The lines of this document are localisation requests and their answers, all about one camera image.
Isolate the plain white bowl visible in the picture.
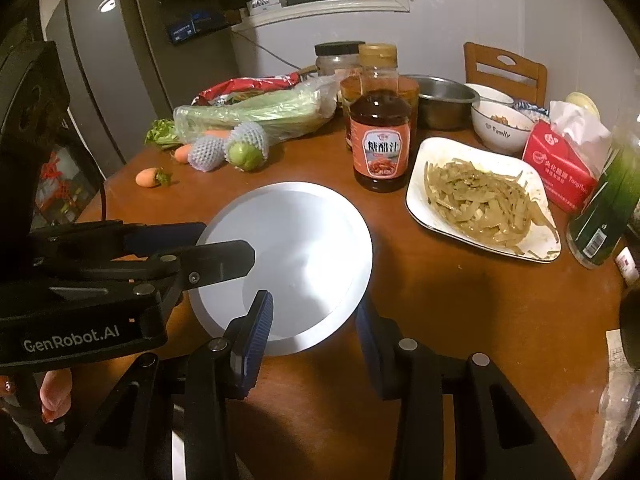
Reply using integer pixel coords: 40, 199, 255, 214
465, 82, 516, 107

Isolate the celery in plastic bag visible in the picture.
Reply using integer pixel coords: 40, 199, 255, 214
172, 74, 338, 144

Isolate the wooden chair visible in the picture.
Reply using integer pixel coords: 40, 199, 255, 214
462, 41, 548, 109

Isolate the white round plate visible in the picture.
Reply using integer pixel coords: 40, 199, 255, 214
189, 181, 374, 357

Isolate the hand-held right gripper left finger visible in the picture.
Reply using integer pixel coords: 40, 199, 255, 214
65, 290, 275, 480

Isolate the red snack bag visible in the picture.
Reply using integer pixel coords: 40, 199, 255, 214
197, 72, 303, 106

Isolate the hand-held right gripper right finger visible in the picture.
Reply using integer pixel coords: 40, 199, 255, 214
354, 300, 576, 480

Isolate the grey refrigerator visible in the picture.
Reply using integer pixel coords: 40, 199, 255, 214
37, 0, 236, 179

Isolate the brown sauce bottle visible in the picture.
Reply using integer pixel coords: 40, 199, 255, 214
348, 43, 412, 195

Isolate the blue patterned bowl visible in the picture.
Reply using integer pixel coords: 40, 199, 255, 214
512, 99, 551, 124

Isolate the black cable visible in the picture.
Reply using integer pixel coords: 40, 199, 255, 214
232, 30, 314, 74

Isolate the white dish of pickled vegetables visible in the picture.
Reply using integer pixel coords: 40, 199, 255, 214
405, 137, 563, 263

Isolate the green fruit in foam net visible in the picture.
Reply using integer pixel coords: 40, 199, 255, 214
223, 121, 267, 171
187, 135, 229, 171

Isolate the green bottle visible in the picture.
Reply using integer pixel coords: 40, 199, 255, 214
566, 110, 640, 270

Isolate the person's left hand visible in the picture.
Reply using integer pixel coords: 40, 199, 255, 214
0, 367, 74, 424

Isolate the round metal pan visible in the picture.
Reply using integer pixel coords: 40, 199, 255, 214
405, 75, 482, 131

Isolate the leafy celery bunch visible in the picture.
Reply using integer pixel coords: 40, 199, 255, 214
145, 119, 181, 150

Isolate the white bowl with black print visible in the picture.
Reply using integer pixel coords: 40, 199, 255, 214
470, 100, 536, 156

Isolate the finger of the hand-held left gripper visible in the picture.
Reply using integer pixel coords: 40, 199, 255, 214
40, 239, 256, 307
30, 220, 208, 262

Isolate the large carrot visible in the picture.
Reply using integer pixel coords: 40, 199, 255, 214
136, 167, 174, 190

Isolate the clear plastic bottle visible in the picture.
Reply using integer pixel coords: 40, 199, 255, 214
597, 360, 640, 461

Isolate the pale yellow round object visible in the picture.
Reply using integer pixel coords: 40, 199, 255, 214
565, 91, 601, 119

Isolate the glass jar with dark lid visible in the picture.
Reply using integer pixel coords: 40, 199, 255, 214
314, 41, 368, 79

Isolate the red sauce jar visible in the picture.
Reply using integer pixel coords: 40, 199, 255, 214
340, 74, 421, 152

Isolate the red tissue pack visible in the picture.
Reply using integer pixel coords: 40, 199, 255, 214
522, 100, 613, 213

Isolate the blue box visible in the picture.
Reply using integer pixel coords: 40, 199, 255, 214
167, 7, 234, 44

